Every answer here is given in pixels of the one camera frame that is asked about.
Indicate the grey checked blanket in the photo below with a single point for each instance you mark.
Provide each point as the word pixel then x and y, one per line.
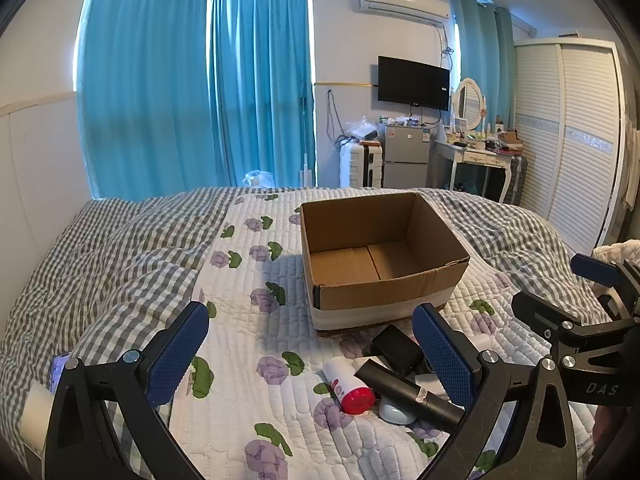
pixel 100 250

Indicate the cardboard box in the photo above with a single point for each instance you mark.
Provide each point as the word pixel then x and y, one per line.
pixel 350 225

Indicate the white crumpled cloth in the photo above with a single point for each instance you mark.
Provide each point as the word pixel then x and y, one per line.
pixel 620 252

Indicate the white rounded case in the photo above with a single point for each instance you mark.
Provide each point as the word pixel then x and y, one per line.
pixel 397 414

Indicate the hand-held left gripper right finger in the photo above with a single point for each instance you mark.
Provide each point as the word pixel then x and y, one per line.
pixel 442 355

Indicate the white oval mirror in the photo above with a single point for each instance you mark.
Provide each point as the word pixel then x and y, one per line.
pixel 469 101

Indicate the black cylinder tube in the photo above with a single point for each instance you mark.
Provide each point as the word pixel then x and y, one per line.
pixel 400 385

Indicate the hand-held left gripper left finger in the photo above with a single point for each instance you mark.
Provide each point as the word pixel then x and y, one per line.
pixel 177 355

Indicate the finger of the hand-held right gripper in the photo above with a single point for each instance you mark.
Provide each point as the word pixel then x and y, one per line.
pixel 537 312
pixel 597 270

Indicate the black rectangular pouch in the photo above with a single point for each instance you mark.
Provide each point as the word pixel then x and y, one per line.
pixel 397 347

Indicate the white dressing table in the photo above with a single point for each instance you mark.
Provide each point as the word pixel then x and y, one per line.
pixel 475 155

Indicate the white air conditioner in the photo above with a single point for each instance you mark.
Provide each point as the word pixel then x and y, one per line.
pixel 400 2

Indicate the white paper roll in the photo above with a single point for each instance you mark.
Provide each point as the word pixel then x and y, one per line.
pixel 37 417

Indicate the wide blue curtain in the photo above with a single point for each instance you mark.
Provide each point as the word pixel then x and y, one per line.
pixel 145 85

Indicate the white suitcase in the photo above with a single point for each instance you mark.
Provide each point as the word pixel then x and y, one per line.
pixel 352 165

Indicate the hanging white garment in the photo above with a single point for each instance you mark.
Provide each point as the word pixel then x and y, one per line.
pixel 631 160

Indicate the small grey fridge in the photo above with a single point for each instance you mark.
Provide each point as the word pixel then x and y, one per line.
pixel 406 157

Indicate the black wall television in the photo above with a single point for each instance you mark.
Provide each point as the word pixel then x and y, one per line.
pixel 412 82

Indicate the white slatted wardrobe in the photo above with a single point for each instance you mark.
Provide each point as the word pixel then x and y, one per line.
pixel 565 135

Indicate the person's right forearm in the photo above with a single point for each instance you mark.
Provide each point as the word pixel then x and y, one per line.
pixel 610 425

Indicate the purple phone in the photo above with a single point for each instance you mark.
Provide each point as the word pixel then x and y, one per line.
pixel 60 372

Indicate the floral white quilt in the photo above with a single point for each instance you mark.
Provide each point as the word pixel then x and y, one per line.
pixel 260 310

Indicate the narrow blue curtain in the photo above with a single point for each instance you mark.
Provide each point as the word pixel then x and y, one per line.
pixel 480 50

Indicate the clear plastic bag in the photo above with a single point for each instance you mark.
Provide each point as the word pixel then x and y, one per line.
pixel 257 179

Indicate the white bottle with red cap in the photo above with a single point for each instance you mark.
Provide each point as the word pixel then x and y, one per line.
pixel 342 382

